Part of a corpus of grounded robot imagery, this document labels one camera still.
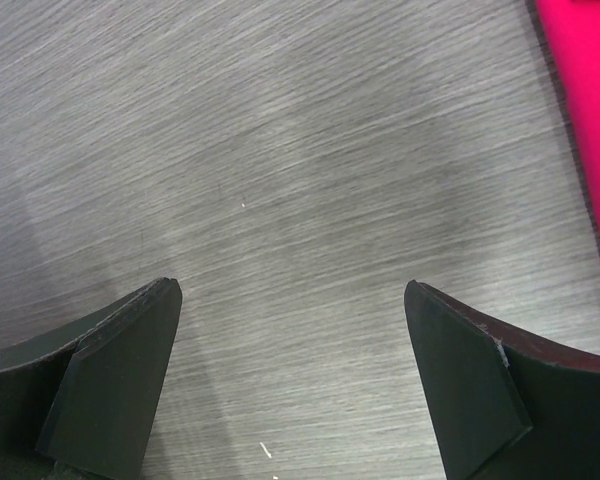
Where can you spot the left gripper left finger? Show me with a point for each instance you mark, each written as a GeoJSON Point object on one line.
{"type": "Point", "coordinates": [79, 401]}

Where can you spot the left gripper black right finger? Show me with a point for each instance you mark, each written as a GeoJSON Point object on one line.
{"type": "Point", "coordinates": [504, 403]}

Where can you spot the pink t shirt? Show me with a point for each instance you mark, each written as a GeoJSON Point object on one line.
{"type": "Point", "coordinates": [572, 30]}

